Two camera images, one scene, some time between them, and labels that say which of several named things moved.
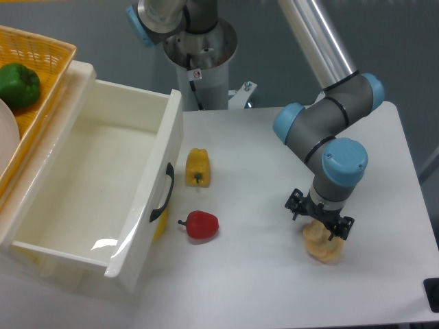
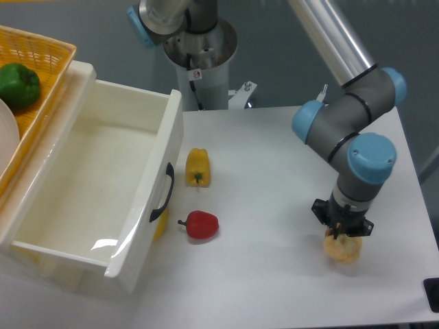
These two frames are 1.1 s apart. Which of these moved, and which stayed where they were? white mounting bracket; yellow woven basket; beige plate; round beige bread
Moved: round beige bread
Stayed: beige plate; white mounting bracket; yellow woven basket
